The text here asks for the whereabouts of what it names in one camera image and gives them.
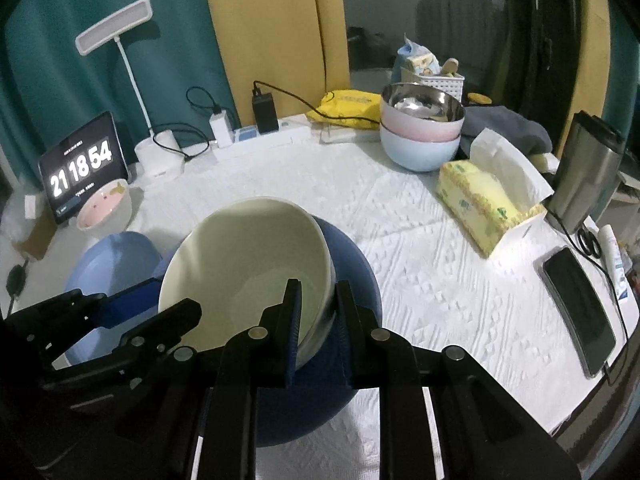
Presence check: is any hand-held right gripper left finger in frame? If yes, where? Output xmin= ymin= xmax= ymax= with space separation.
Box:
xmin=120 ymin=279 xmax=304 ymax=480

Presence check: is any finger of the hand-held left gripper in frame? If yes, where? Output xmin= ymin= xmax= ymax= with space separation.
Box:
xmin=7 ymin=278 xmax=162 ymax=361
xmin=42 ymin=298 xmax=203 ymax=391

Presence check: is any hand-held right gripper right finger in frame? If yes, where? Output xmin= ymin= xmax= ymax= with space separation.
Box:
xmin=334 ymin=280 xmax=581 ymax=480

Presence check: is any light blue plate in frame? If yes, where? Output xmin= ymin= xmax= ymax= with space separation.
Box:
xmin=64 ymin=231 xmax=166 ymax=366

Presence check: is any large blue bowl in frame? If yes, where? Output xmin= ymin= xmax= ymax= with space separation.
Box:
xmin=252 ymin=215 xmax=383 ymax=448

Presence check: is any cream bowl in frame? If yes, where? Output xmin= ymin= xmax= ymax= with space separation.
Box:
xmin=158 ymin=197 xmax=337 ymax=368

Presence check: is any pink strawberry bowl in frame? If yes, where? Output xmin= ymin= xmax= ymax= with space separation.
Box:
xmin=75 ymin=178 xmax=133 ymax=239

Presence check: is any black round device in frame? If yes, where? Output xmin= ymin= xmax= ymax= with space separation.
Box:
xmin=4 ymin=264 xmax=27 ymax=318

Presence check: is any cardboard box with plastic bag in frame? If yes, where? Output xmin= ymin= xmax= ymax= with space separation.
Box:
xmin=0 ymin=190 xmax=46 ymax=256

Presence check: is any tablet with clock display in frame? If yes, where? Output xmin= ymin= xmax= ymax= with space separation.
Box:
xmin=38 ymin=111 xmax=132 ymax=226

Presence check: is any white desk lamp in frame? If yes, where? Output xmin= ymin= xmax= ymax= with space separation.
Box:
xmin=75 ymin=0 xmax=188 ymax=181

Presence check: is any yellow tissue pack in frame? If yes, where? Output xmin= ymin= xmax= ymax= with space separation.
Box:
xmin=435 ymin=127 xmax=556 ymax=260

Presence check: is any pale blue steel-lined bowl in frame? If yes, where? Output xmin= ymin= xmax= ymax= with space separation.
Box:
xmin=379 ymin=122 xmax=462 ymax=173

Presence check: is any white charger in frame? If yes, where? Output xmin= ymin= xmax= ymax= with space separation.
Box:
xmin=209 ymin=112 xmax=236 ymax=148

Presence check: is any white power strip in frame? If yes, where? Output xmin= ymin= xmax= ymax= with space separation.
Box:
xmin=215 ymin=120 xmax=312 ymax=161

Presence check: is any black charger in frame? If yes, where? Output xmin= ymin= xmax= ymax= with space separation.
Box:
xmin=251 ymin=91 xmax=280 ymax=136

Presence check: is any pink steel-lined bowl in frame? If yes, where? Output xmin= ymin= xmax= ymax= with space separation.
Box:
xmin=379 ymin=82 xmax=467 ymax=143

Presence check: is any yellow packet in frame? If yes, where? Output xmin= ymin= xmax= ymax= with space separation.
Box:
xmin=306 ymin=90 xmax=383 ymax=128

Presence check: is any black smartphone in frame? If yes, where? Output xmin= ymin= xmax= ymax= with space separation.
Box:
xmin=542 ymin=246 xmax=617 ymax=380

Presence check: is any grey cloth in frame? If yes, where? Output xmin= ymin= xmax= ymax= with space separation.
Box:
xmin=460 ymin=105 xmax=553 ymax=161

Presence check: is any white tube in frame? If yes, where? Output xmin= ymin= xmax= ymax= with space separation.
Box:
xmin=597 ymin=224 xmax=631 ymax=303

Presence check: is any steel travel tumbler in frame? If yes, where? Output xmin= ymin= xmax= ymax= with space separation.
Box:
xmin=545 ymin=110 xmax=626 ymax=235

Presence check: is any blue and white bag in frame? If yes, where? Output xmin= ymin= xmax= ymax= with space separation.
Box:
xmin=395 ymin=32 xmax=441 ymax=83

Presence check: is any teal curtain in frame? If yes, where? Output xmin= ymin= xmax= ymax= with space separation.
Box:
xmin=0 ymin=0 xmax=241 ymax=196

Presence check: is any yellow curtain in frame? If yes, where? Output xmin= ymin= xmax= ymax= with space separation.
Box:
xmin=200 ymin=0 xmax=351 ymax=126

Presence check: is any black charging cable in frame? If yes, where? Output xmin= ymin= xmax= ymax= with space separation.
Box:
xmin=252 ymin=80 xmax=382 ymax=127
xmin=186 ymin=85 xmax=223 ymax=116
xmin=152 ymin=124 xmax=211 ymax=162

